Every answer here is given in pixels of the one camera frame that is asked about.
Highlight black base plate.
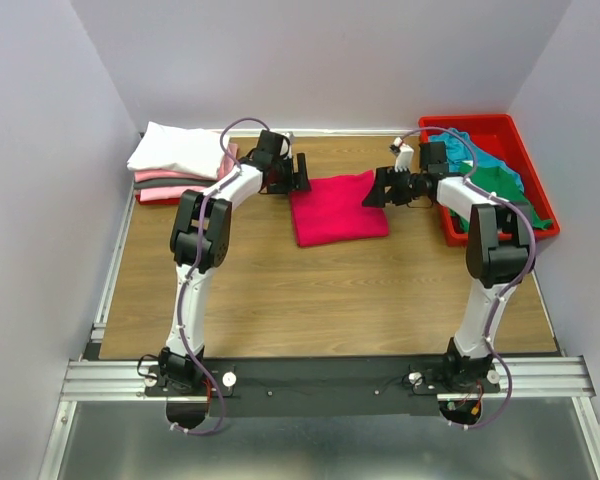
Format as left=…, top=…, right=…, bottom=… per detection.
left=136, top=355, right=500, bottom=424

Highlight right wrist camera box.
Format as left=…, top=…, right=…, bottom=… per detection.
left=390, top=137, right=414, bottom=172

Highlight white folded t shirt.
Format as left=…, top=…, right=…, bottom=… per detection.
left=127, top=121, right=229, bottom=177

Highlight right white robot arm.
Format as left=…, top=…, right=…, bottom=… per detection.
left=362, top=137, right=536, bottom=394

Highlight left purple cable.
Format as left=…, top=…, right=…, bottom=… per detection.
left=165, top=117, right=271, bottom=437

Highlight red plastic bin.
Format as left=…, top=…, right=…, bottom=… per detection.
left=417, top=113, right=562, bottom=248

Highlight grey folded t shirt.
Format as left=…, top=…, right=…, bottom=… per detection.
left=134, top=177, right=215, bottom=190

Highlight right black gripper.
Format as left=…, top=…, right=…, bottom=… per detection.
left=360, top=166, right=426, bottom=208

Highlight aluminium frame rail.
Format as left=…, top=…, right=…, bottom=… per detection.
left=60, top=357, right=595, bottom=402

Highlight magenta t shirt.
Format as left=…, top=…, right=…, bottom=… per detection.
left=290, top=170, right=389, bottom=248

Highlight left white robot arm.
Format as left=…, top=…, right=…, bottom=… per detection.
left=149, top=129, right=310, bottom=395

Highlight red folded t shirt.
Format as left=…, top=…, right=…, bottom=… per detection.
left=134, top=163, right=243, bottom=207

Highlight pink folded t shirt lower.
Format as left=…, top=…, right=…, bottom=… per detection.
left=134, top=187, right=207, bottom=204

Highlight blue t shirt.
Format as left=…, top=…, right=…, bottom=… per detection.
left=429, top=128, right=524, bottom=187

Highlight green t shirt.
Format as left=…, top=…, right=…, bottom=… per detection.
left=458, top=162, right=554, bottom=233

